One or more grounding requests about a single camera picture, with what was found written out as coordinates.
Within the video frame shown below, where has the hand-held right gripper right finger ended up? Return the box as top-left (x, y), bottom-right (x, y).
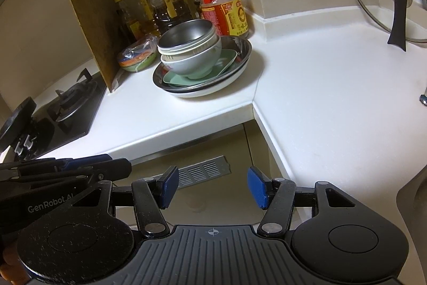
top-left (247, 166), bottom-right (356, 235)

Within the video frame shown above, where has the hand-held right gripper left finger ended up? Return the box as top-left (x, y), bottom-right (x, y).
top-left (72, 165), bottom-right (181, 237)

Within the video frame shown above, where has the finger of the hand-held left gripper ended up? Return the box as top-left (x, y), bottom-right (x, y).
top-left (0, 158), bottom-right (132, 195)
top-left (0, 154), bottom-right (112, 176)

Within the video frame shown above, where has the white floral bowl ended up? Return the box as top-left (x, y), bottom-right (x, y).
top-left (161, 38), bottom-right (222, 80)

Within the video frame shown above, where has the green square plate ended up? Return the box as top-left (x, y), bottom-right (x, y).
top-left (163, 49), bottom-right (239, 88)

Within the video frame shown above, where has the cream ribbed bowl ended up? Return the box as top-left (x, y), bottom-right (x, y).
top-left (158, 33), bottom-right (221, 63)

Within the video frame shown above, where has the large shallow steel plate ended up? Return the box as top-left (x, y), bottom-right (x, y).
top-left (153, 36), bottom-right (252, 95)

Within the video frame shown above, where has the straight-sided steel bowl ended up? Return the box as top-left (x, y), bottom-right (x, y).
top-left (157, 18), bottom-right (217, 54)

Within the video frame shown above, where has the bagged stack of colourful bowls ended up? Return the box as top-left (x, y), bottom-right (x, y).
top-left (116, 34), bottom-right (160, 72)

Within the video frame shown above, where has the person's left hand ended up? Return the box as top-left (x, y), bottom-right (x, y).
top-left (0, 240), bottom-right (32, 285)

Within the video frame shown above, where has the beige cabinet door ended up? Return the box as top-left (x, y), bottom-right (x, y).
top-left (243, 121), bottom-right (312, 225)
top-left (112, 122), bottom-right (254, 227)

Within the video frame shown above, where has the metal cabinet vent grille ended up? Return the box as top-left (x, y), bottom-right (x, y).
top-left (177, 155), bottom-right (231, 189)

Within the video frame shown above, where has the black gas stove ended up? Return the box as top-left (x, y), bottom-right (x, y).
top-left (0, 69), bottom-right (108, 169)

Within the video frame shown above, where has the small dark bottle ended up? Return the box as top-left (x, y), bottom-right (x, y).
top-left (113, 0), bottom-right (141, 42)

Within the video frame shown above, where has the yellow oil bottle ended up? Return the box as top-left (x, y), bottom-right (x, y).
top-left (133, 0), bottom-right (157, 35)

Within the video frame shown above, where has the wooden cutting board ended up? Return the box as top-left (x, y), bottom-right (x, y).
top-left (49, 0), bottom-right (135, 93)

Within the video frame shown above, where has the large dark sauce bottle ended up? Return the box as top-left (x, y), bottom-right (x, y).
top-left (147, 0), bottom-right (194, 35)

